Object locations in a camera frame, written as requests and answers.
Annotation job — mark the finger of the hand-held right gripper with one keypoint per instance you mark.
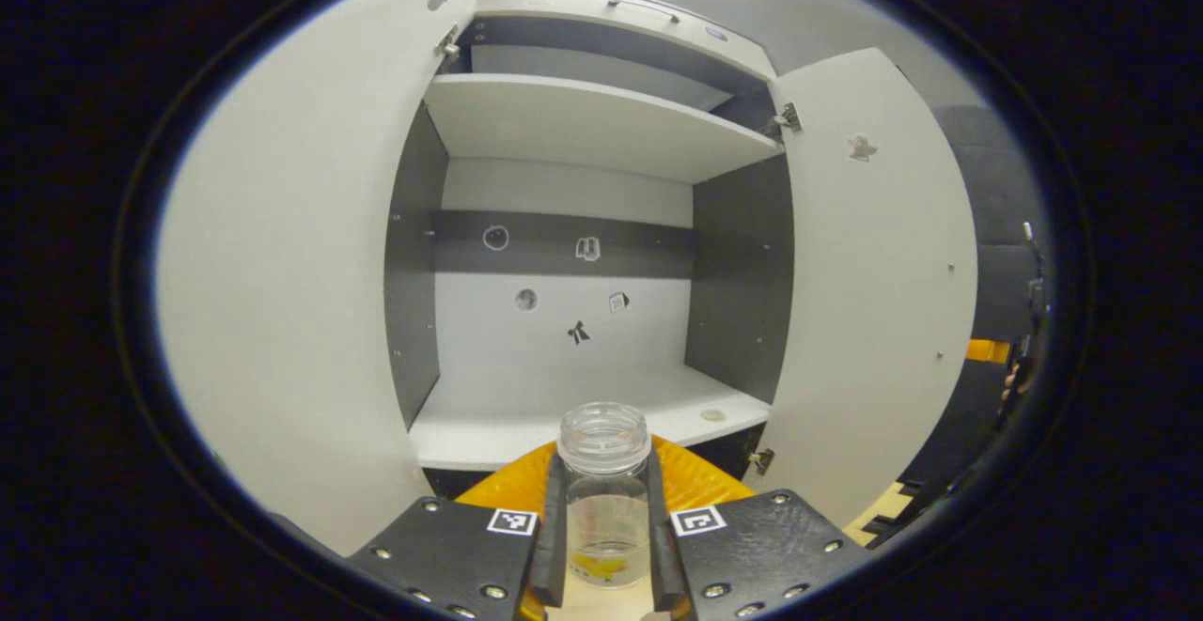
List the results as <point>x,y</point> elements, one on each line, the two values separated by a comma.
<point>987,350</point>

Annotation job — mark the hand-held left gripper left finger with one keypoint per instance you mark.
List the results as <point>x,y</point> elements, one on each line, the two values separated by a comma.
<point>553,546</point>

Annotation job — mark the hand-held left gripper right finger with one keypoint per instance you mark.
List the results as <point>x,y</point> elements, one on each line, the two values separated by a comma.
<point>663,546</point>

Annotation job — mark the clear glass bottle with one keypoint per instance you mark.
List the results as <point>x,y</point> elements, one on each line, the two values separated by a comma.
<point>606,518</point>

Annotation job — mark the white cabinet door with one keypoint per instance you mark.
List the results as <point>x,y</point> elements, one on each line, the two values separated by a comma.
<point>874,302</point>
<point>282,273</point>

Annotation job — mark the metal door hinge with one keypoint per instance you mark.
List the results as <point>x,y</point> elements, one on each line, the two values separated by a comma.
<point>788,117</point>
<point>450,46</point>
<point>761,460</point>

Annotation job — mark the white and grey cabinet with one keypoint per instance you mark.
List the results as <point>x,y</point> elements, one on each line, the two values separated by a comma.
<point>583,123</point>

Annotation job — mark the black backdrop cloth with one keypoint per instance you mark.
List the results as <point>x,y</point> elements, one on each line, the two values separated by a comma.
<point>996,189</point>

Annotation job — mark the small round white disc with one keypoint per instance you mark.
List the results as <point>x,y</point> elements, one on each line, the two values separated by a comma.
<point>712,414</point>

